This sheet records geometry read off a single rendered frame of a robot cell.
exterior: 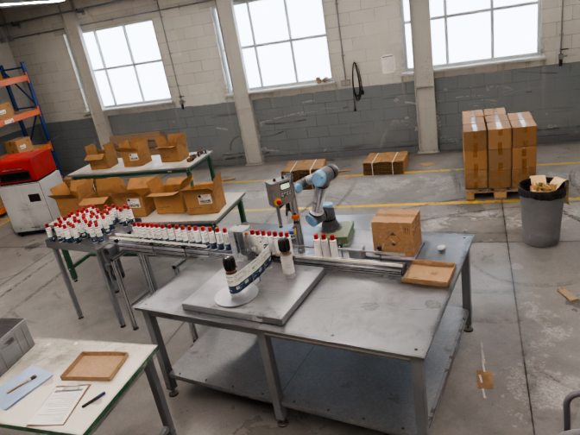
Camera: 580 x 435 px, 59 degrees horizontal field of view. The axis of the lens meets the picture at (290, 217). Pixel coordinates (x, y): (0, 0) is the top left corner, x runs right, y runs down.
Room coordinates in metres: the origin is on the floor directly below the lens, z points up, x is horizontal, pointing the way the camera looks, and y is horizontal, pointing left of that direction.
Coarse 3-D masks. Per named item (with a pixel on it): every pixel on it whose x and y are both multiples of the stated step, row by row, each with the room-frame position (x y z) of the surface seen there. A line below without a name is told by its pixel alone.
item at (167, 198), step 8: (192, 176) 5.64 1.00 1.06; (152, 184) 5.47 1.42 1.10; (160, 184) 5.58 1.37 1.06; (168, 184) 5.62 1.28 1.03; (176, 184) 5.58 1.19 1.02; (184, 184) 5.35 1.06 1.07; (152, 192) 5.40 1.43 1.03; (160, 192) 5.52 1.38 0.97; (168, 192) 5.28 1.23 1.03; (176, 192) 5.23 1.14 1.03; (160, 200) 5.36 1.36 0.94; (168, 200) 5.32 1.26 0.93; (176, 200) 5.29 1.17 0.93; (160, 208) 5.36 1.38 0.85; (168, 208) 5.33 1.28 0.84; (176, 208) 5.30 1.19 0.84; (184, 208) 5.28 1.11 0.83
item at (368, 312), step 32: (256, 224) 4.45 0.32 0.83; (288, 224) 4.31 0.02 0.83; (416, 256) 3.30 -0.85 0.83; (448, 256) 3.22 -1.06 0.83; (160, 288) 3.52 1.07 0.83; (192, 288) 3.42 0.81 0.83; (320, 288) 3.09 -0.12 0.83; (352, 288) 3.02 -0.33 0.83; (384, 288) 2.95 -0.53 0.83; (416, 288) 2.88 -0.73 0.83; (448, 288) 2.81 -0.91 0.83; (224, 320) 2.91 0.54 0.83; (288, 320) 2.77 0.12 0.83; (320, 320) 2.71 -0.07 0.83; (352, 320) 2.65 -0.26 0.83; (384, 320) 2.59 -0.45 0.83; (416, 320) 2.54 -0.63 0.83; (384, 352) 2.31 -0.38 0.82; (416, 352) 2.25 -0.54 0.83
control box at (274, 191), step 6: (270, 180) 3.67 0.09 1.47; (276, 180) 3.64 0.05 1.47; (282, 180) 3.63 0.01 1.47; (270, 186) 3.59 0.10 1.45; (276, 186) 3.60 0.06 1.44; (270, 192) 3.61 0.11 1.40; (276, 192) 3.60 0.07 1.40; (270, 198) 3.63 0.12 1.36; (276, 198) 3.60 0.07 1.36; (282, 198) 3.62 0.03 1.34; (288, 198) 3.64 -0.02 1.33; (270, 204) 3.65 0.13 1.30; (276, 204) 3.59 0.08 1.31; (282, 204) 3.61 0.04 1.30
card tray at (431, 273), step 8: (416, 264) 3.18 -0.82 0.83; (424, 264) 3.16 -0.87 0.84; (432, 264) 3.13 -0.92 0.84; (440, 264) 3.10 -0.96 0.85; (448, 264) 3.07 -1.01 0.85; (408, 272) 3.10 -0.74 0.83; (416, 272) 3.08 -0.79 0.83; (424, 272) 3.06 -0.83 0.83; (432, 272) 3.04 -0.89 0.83; (440, 272) 3.02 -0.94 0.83; (448, 272) 3.00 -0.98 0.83; (408, 280) 2.96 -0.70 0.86; (416, 280) 2.93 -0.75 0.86; (424, 280) 2.91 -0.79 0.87; (432, 280) 2.94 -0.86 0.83; (440, 280) 2.92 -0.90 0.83; (448, 280) 2.85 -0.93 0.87
